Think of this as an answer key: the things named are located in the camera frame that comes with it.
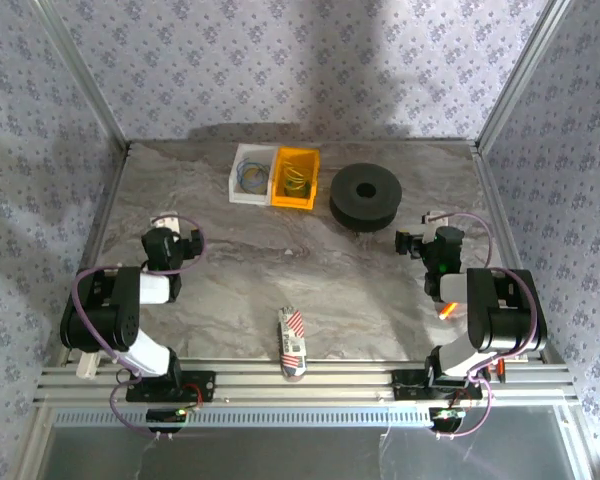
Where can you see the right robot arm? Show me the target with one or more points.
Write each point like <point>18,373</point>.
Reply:
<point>505,320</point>

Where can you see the flag printed packet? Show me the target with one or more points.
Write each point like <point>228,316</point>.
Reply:
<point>292,345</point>

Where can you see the aluminium frame post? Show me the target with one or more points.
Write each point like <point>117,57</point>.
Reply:
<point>80,75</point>
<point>522,75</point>

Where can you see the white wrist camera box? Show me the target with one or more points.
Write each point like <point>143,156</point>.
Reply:
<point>165,222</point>
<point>432,222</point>

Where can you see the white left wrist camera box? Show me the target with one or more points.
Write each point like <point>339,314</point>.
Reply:
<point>165,222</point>

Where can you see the aluminium table edge rail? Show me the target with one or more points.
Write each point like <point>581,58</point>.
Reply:
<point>490,190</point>
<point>111,200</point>

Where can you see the white plastic bin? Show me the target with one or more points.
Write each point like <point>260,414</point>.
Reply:
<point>250,199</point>

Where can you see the orange marker pen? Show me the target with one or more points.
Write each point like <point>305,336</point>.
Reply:
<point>446,311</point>

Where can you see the grey metal sheet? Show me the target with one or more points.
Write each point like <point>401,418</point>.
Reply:
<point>280,452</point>

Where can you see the white plastic bracket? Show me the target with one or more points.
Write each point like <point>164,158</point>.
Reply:
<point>86,367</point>

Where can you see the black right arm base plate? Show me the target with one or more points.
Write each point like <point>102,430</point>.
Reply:
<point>410,387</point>

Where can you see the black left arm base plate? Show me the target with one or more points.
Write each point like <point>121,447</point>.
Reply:
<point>202,387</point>

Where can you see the aluminium mounting rail frame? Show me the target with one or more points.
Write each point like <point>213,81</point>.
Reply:
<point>305,387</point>

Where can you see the yellow plastic bin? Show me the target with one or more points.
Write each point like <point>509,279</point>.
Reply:
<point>292,202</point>

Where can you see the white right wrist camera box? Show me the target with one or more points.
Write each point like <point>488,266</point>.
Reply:
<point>432,222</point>

